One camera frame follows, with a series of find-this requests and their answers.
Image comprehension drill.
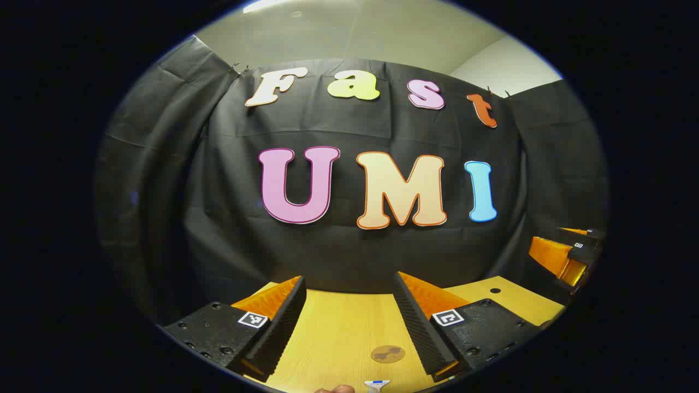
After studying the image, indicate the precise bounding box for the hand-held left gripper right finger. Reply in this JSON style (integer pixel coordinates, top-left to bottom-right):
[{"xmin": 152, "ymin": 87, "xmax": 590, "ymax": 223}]
[{"xmin": 393, "ymin": 271, "xmax": 541, "ymax": 383}]

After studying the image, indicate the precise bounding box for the round cork coaster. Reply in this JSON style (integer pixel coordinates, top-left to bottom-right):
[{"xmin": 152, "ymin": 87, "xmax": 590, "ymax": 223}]
[{"xmin": 370, "ymin": 345, "xmax": 406, "ymax": 364}]

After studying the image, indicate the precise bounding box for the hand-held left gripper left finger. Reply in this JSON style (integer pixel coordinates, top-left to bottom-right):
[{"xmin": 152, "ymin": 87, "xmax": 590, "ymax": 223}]
[{"xmin": 163, "ymin": 276, "xmax": 307, "ymax": 383}]

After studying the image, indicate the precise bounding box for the wooden desktop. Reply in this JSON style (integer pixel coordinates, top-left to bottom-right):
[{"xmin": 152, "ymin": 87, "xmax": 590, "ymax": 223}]
[{"xmin": 243, "ymin": 276, "xmax": 566, "ymax": 393}]

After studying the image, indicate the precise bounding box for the black backdrop cloth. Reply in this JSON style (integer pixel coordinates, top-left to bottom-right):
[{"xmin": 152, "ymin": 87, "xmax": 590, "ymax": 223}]
[{"xmin": 94, "ymin": 35, "xmax": 609, "ymax": 328}]

